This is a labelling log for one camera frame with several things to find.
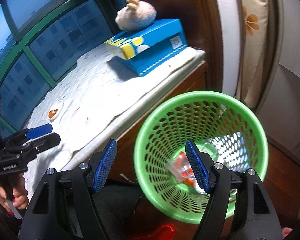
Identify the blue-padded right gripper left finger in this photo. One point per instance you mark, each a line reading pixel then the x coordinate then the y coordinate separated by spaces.
pixel 47 216

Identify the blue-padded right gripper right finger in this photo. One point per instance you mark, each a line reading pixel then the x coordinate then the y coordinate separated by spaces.
pixel 254 216

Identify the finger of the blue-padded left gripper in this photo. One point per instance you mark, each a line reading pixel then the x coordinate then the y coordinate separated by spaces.
pixel 32 133
pixel 42 144

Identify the white plastic lid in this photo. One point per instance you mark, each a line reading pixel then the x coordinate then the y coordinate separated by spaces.
pixel 56 105

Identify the trash wrappers in basket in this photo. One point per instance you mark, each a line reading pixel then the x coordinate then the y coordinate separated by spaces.
pixel 180 168

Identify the person's left hand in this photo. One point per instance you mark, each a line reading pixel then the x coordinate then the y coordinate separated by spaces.
pixel 20 200

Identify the white quilted patterned blanket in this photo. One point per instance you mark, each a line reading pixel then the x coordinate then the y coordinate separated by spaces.
pixel 95 92

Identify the wooden bed platform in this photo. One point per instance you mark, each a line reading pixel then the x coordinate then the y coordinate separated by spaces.
pixel 163 125

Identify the red object on floor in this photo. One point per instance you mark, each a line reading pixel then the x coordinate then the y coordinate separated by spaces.
pixel 165 231

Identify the blue yellow tissue box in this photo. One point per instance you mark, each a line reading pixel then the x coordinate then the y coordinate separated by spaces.
pixel 142 51

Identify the white plush toy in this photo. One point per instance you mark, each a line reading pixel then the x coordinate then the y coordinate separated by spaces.
pixel 135 16

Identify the green window frame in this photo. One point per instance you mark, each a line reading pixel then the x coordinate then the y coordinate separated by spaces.
pixel 40 42

